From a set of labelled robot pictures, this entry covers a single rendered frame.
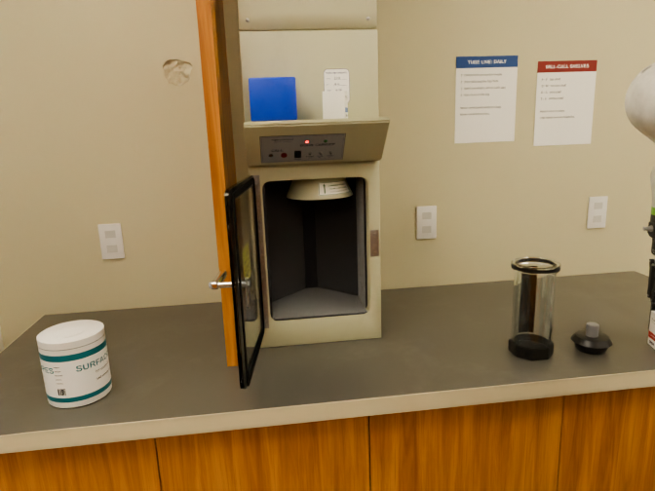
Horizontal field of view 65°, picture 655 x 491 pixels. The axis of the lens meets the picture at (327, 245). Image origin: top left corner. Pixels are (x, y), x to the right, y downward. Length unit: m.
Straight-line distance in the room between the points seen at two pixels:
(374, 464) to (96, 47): 1.38
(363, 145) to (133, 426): 0.77
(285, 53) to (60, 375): 0.85
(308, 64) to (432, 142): 0.65
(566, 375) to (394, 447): 0.41
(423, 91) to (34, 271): 1.38
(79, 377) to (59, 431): 0.11
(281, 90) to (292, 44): 0.16
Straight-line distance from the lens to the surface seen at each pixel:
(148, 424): 1.13
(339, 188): 1.30
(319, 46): 1.27
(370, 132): 1.18
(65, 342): 1.18
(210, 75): 1.17
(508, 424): 1.29
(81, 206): 1.79
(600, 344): 1.39
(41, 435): 1.19
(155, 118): 1.71
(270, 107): 1.14
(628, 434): 1.47
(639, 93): 0.95
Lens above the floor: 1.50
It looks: 13 degrees down
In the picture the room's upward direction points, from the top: 2 degrees counter-clockwise
